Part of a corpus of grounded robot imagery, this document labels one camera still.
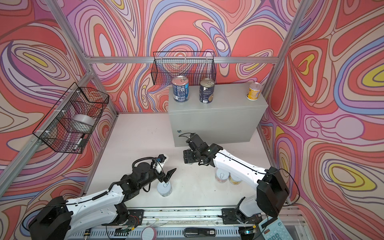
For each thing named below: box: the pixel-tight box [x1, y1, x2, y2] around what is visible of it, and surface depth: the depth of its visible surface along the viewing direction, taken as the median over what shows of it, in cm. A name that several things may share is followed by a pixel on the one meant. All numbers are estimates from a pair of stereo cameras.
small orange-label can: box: [247, 82, 262, 101], surface depth 76 cm
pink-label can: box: [215, 168, 230, 183], surface depth 84 cm
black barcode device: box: [183, 227, 216, 238], surface depth 68 cm
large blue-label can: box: [172, 75, 190, 103], surface depth 74 cm
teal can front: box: [157, 181, 173, 197], surface depth 80 cm
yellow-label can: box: [228, 172, 242, 185], surface depth 83 cm
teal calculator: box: [258, 215, 294, 240], surface depth 69 cm
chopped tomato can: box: [199, 78, 215, 104], surface depth 74 cm
